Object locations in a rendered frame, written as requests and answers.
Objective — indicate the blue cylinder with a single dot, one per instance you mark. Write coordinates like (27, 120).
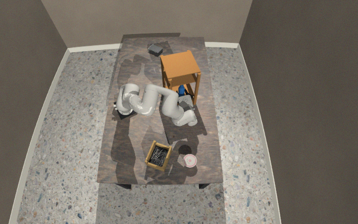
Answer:
(181, 90)

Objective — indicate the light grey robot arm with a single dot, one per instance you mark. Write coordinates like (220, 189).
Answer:
(128, 102)

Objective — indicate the wooden shelving unit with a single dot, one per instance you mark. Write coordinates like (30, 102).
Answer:
(179, 69)

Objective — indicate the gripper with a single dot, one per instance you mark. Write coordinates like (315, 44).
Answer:
(185, 100)

